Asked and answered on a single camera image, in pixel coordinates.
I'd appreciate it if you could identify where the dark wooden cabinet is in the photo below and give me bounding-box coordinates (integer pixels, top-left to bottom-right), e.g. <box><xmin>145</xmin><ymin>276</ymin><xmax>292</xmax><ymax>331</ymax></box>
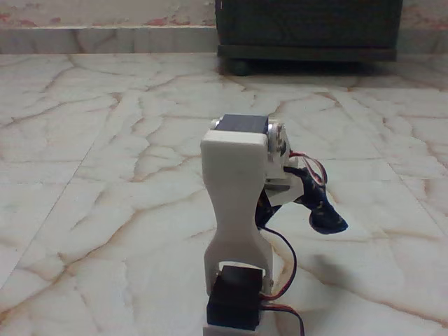
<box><xmin>214</xmin><ymin>0</ymin><xmax>404</xmax><ymax>64</ymax></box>

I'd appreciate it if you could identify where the dark blue cloth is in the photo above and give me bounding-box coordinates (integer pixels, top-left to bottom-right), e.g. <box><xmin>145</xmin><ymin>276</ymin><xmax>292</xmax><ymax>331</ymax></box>
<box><xmin>255</xmin><ymin>165</ymin><xmax>349</xmax><ymax>235</ymax></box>

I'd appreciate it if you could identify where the dark cabinet caster wheel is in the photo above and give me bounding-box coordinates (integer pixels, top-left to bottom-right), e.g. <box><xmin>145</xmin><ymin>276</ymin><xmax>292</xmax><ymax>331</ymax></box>
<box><xmin>228</xmin><ymin>59</ymin><xmax>251</xmax><ymax>77</ymax></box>

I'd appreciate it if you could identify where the red white servo wire loop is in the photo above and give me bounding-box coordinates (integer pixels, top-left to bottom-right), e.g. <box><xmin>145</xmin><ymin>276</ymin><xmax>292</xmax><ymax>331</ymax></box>
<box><xmin>289</xmin><ymin>151</ymin><xmax>329</xmax><ymax>187</ymax></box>

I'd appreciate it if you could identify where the red brown black servo cable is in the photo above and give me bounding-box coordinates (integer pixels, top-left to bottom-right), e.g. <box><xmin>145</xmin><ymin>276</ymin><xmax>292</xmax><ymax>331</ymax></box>
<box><xmin>258</xmin><ymin>224</ymin><xmax>304</xmax><ymax>336</ymax></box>

